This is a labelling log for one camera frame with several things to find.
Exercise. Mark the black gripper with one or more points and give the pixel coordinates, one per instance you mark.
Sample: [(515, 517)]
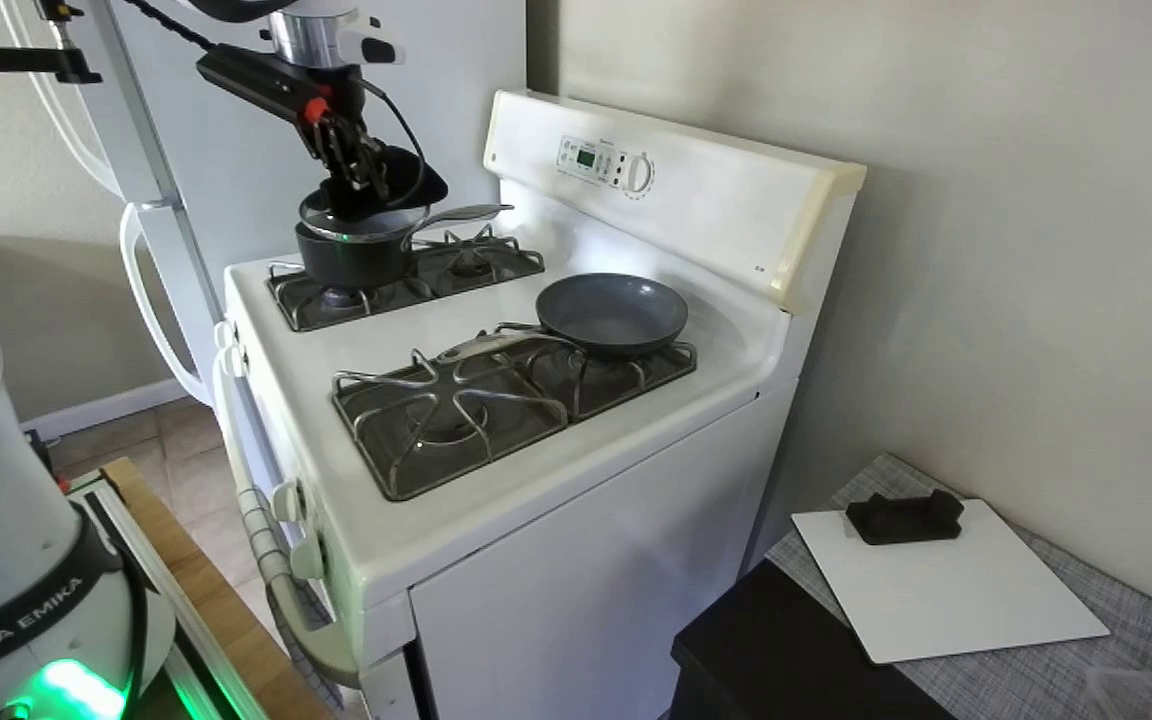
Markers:
[(326, 106)]

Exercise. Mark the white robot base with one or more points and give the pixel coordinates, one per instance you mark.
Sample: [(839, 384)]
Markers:
[(75, 619)]

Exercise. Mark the dark grey saucepan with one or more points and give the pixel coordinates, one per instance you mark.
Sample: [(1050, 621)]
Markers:
[(372, 248)]

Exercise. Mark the grey woven mat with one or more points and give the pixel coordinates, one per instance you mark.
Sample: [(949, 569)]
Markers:
[(1105, 679)]

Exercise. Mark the black box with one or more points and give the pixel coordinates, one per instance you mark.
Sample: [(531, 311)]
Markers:
[(767, 651)]

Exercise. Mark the wooden plank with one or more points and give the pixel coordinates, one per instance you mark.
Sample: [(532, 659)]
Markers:
[(227, 660)]

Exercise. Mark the black burner grate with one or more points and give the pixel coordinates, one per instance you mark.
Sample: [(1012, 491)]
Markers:
[(440, 267), (452, 415)]

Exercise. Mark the glass pot lid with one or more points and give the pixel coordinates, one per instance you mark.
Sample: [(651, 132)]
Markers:
[(349, 214)]

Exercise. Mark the white gas stove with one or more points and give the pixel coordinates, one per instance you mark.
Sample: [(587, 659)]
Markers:
[(550, 583)]

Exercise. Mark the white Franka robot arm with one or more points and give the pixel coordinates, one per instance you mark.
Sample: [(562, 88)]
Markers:
[(307, 33)]

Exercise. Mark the right black burner grate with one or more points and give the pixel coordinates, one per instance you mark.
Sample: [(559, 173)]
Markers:
[(452, 415)]

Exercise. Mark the left black burner grate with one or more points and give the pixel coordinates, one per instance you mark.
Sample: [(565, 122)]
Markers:
[(440, 267)]

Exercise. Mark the white board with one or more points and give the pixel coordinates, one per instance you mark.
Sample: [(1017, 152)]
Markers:
[(946, 599)]

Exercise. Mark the grey frying pan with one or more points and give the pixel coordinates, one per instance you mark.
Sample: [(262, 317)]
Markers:
[(612, 314)]

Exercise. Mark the small black device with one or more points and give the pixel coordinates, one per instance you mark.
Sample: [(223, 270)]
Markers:
[(905, 522)]

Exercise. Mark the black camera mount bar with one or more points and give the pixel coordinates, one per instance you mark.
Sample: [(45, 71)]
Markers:
[(53, 60)]

